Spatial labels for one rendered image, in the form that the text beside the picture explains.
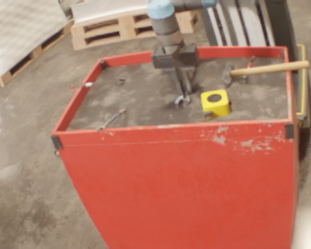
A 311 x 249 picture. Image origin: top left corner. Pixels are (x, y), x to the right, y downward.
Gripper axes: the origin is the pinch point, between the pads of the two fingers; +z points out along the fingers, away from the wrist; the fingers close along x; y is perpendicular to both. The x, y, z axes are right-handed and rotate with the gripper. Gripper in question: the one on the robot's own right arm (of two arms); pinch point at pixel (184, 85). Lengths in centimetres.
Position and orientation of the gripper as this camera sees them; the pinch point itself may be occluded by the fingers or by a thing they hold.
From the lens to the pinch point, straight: 147.2
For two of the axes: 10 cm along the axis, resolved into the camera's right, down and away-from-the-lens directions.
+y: 2.0, -6.3, 7.5
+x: -9.5, 0.6, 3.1
